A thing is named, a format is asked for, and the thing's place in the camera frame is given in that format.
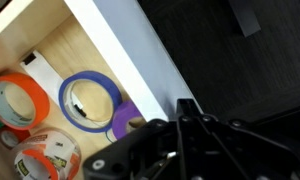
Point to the white paper label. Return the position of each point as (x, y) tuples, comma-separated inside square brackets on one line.
[(43, 71)]

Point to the orange tape roll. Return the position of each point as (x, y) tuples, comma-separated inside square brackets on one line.
[(38, 96)]

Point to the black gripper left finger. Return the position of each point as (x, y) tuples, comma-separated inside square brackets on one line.
[(130, 143)]

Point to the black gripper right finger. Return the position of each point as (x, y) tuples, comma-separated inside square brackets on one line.
[(250, 150)]

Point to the purple tape roll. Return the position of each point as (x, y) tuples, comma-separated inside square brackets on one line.
[(123, 120)]

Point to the white front drawer with tapes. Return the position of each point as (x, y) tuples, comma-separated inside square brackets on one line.
[(140, 50)]

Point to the clear tape orange core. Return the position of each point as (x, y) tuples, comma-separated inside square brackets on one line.
[(56, 146)]

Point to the small red tape roll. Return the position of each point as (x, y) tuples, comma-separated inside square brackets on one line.
[(21, 133)]

